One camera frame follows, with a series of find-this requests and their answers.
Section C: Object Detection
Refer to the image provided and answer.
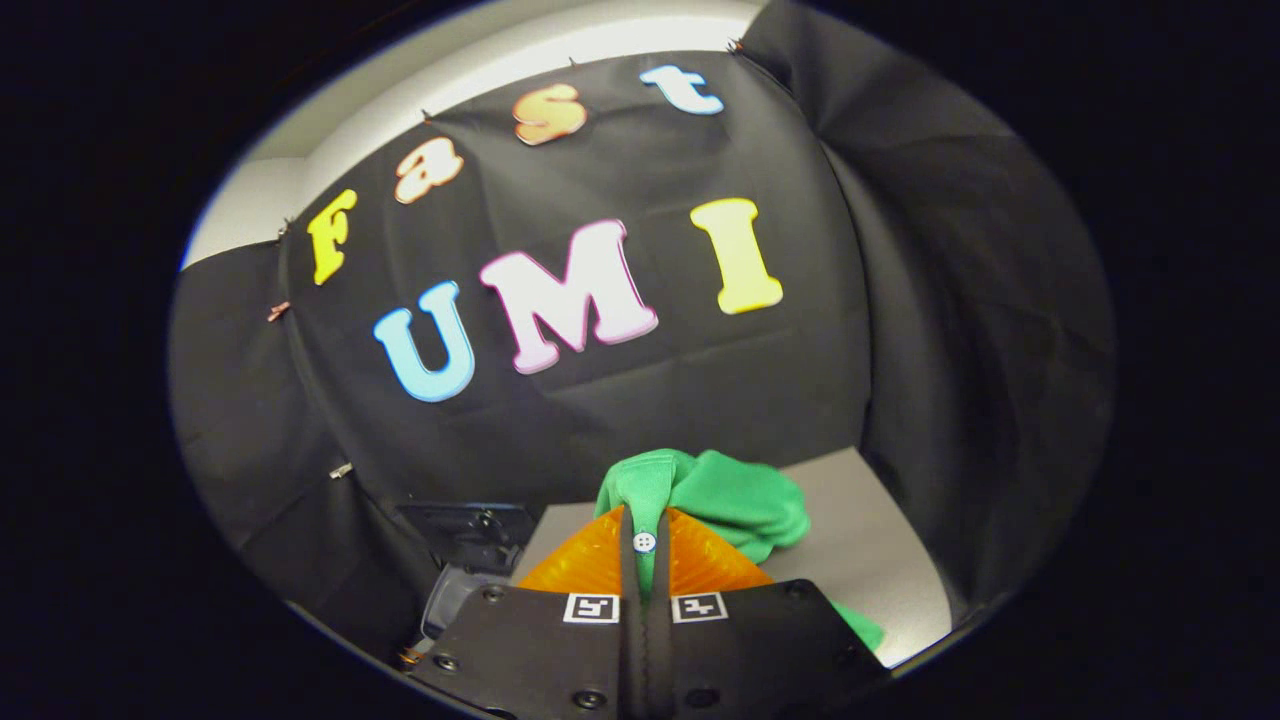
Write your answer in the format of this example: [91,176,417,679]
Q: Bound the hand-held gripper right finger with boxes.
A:
[646,506,893,720]

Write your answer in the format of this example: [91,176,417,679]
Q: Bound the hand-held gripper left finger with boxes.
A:
[403,504,649,720]

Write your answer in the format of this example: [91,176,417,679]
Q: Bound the green polo shirt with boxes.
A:
[595,448,886,653]

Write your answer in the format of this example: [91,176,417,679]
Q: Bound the black backdrop cloth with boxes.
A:
[165,0,1119,666]

